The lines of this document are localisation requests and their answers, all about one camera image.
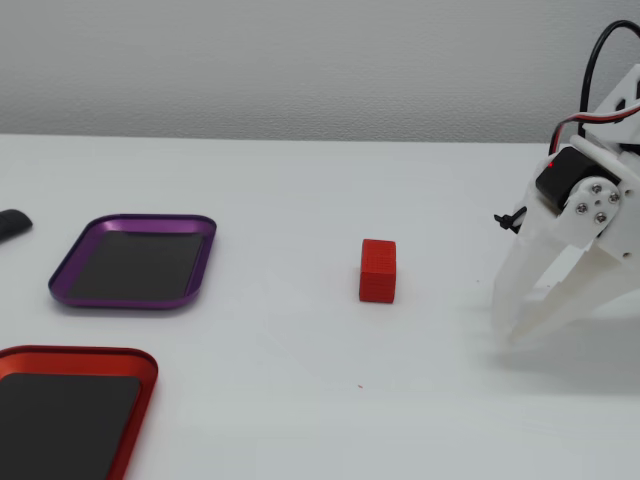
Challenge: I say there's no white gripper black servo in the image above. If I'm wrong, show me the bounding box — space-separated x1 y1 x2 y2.
493 133 640 345

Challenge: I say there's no purple metal dish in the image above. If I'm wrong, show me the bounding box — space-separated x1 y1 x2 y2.
48 213 218 310

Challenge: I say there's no red white black servo wire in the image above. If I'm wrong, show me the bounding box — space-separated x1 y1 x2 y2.
548 105 640 157

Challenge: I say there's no black cable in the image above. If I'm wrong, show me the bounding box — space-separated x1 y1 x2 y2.
579 19 640 137

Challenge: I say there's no black rounded object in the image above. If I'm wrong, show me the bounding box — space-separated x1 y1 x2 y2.
0 209 34 246

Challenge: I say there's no red block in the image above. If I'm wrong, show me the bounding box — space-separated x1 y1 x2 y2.
358 238 398 304

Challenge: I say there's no black zip tie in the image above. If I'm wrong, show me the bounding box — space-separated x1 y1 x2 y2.
493 206 528 235

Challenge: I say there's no red metal dish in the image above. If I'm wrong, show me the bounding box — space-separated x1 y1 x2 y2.
0 344 159 480

